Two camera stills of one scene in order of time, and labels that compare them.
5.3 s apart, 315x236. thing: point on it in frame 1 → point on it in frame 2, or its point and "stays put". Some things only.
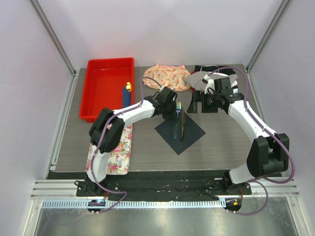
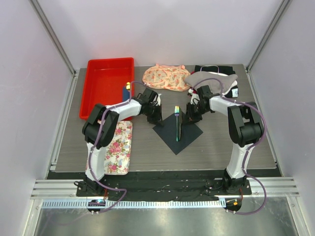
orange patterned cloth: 173,76 stays put
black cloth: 211,69 stays put
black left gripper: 173,116 → 158,117
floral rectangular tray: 117,161 stays put
